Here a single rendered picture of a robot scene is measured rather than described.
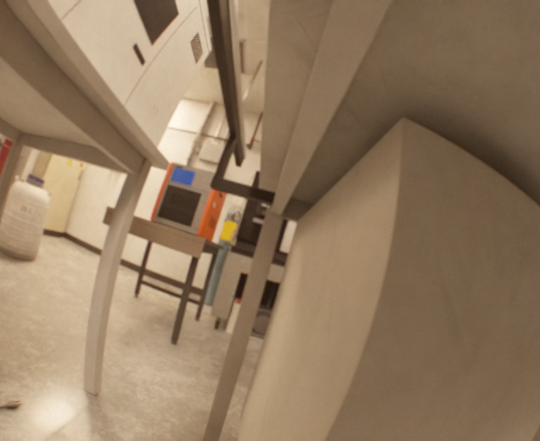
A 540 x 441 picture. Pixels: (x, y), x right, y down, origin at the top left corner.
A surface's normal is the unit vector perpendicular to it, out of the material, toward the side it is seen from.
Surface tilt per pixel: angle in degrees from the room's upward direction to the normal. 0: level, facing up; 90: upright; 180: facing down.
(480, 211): 90
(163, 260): 90
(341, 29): 180
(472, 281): 90
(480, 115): 180
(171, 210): 90
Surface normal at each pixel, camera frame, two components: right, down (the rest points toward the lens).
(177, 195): 0.06, -0.16
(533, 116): -0.27, 0.95
